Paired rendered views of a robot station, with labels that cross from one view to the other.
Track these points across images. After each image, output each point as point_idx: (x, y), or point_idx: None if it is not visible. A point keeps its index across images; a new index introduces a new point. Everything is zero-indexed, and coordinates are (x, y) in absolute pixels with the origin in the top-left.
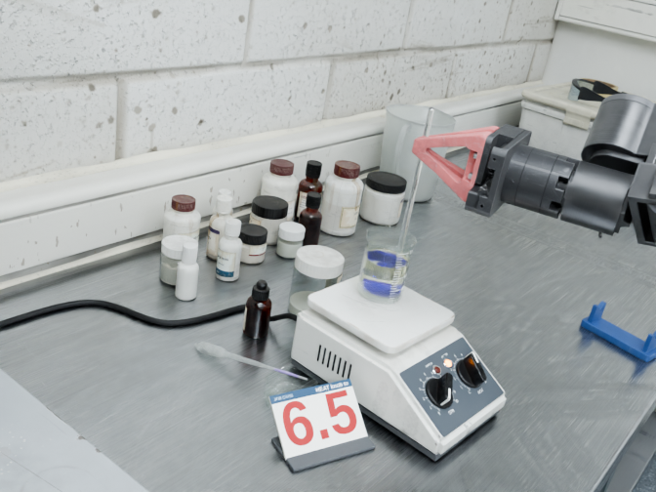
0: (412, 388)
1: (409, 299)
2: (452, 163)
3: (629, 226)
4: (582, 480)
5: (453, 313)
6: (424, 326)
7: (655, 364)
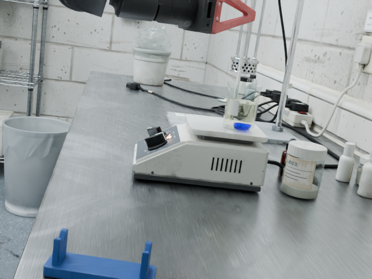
0: (166, 129)
1: (222, 129)
2: (232, 20)
3: (109, 4)
4: (63, 168)
5: (192, 128)
6: (192, 121)
7: (42, 262)
